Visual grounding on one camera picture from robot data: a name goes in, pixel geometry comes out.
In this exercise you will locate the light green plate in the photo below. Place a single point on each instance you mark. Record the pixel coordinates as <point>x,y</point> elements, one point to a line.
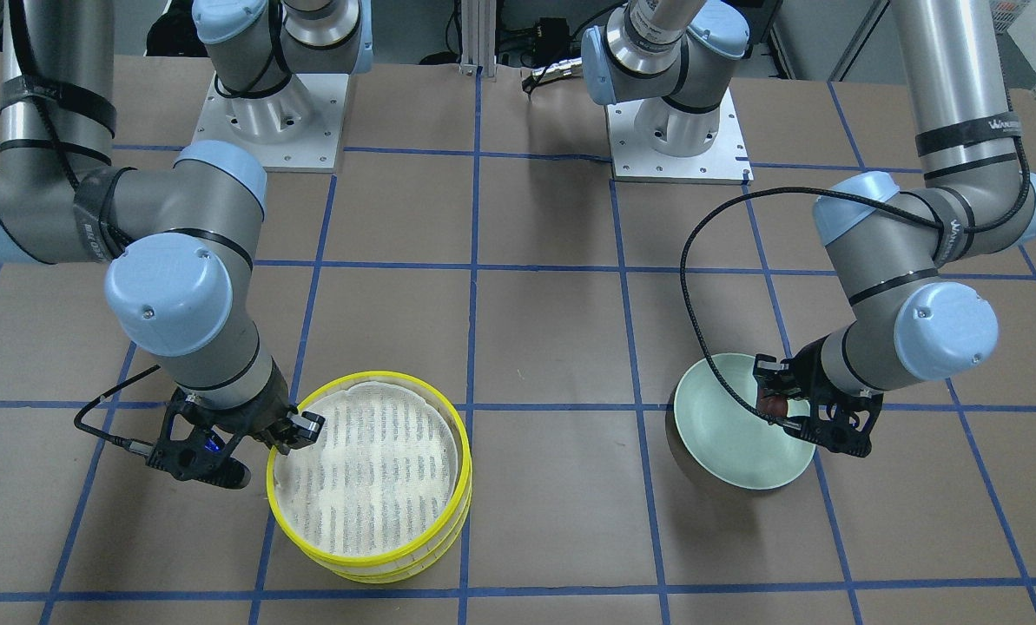
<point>729,442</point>

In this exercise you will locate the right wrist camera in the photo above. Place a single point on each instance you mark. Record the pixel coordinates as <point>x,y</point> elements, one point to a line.
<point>203,454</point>

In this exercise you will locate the brown bun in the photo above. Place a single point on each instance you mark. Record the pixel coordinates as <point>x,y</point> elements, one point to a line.
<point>773,407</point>

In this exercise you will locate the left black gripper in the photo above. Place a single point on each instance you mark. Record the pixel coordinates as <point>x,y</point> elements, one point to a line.
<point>807,371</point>

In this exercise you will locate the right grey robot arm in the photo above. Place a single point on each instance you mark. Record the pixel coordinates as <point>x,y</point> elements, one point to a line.
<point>179,243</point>

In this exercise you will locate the yellow steamer basket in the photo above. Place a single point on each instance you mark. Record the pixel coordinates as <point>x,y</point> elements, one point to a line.
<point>410,565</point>
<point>392,459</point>

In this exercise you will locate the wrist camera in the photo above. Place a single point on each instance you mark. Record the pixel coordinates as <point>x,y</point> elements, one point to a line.
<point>203,454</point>
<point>849,423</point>

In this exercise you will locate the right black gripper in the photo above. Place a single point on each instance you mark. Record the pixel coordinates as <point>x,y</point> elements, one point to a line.
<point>258,420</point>

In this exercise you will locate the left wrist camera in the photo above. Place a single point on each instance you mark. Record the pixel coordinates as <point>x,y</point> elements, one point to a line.
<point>849,423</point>

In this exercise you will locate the aluminium frame post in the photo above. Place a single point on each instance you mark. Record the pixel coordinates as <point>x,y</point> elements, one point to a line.
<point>478,20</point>

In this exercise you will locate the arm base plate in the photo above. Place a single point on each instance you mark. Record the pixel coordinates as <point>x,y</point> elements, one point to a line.
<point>652,142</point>
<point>296,130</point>

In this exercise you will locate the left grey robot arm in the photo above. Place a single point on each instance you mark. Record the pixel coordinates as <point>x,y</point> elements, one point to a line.
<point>887,244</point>

